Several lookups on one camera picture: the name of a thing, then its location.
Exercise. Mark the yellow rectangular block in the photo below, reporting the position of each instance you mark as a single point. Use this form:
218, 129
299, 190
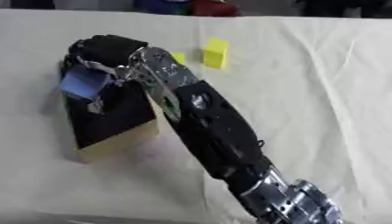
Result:
215, 54

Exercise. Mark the blue and red bag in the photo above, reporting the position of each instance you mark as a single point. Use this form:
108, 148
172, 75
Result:
186, 7

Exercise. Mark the blue block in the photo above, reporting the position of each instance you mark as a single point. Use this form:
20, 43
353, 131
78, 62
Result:
84, 81

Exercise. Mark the tan cardboard box black inside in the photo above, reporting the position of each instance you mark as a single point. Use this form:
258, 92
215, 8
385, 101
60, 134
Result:
112, 119

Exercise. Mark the silver and black right robot arm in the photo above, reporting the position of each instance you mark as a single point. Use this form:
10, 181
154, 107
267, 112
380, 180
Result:
214, 128

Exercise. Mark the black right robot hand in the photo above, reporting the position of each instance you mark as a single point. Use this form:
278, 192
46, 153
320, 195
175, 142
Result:
109, 48

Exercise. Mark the small yellow-green block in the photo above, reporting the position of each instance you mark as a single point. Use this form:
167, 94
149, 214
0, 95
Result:
178, 57

